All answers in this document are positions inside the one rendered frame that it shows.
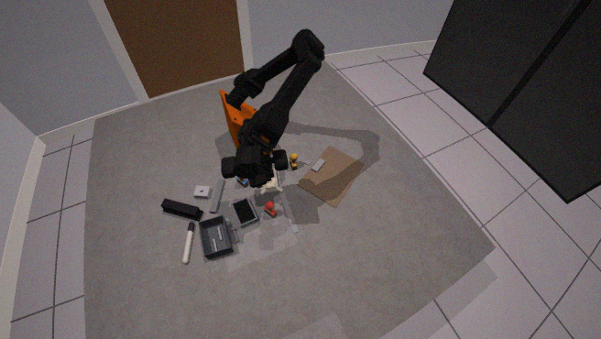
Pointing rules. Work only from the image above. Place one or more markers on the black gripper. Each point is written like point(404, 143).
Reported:
point(279, 159)

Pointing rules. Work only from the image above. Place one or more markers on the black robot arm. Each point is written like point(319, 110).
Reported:
point(271, 119)

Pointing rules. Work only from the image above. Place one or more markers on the red rubber stamp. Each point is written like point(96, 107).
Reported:
point(269, 209)

